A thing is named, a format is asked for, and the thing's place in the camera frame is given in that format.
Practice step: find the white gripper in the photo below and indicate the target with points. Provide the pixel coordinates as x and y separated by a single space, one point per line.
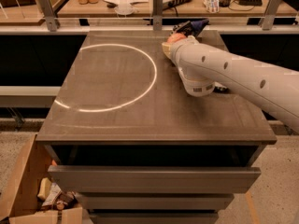
176 49

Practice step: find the red apple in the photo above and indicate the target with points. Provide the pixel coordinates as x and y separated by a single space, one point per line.
175 37

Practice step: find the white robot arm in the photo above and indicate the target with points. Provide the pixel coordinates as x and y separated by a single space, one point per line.
273 88

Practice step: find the blue chip bag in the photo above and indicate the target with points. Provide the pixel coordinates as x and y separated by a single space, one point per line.
193 28

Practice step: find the green chip bag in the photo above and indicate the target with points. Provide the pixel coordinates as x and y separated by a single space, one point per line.
220 88

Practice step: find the white power strip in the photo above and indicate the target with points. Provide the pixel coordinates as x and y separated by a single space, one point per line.
173 3

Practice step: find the patterned paper cup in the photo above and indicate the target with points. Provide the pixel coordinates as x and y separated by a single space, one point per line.
212 6

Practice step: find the grey drawer cabinet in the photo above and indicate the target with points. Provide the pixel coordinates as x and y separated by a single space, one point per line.
136 148

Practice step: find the cardboard box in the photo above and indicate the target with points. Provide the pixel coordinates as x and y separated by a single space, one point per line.
19 202

